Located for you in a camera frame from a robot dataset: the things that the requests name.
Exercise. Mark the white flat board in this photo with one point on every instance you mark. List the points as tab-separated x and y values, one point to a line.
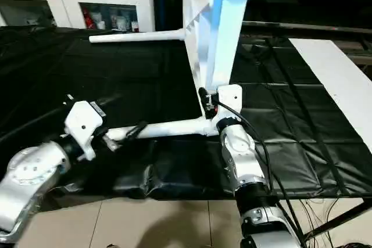
334	73

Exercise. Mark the black metal table leg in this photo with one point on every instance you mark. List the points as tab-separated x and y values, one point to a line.
340	219

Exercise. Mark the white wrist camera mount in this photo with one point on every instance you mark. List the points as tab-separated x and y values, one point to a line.
231	97
81	120

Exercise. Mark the white plastic stool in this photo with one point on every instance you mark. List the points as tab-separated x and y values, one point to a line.
229	41

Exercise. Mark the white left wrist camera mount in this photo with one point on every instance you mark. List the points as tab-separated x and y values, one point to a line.
81	120

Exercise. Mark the black horizontal bar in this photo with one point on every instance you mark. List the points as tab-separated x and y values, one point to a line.
305	25

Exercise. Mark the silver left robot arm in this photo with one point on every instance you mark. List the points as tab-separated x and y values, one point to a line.
26	172

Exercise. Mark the black glossy mat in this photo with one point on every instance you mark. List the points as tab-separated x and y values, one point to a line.
87	85

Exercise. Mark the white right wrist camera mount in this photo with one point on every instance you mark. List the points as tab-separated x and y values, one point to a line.
231	97

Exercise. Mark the white cabinet with glass doors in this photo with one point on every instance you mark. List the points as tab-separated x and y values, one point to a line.
69	7

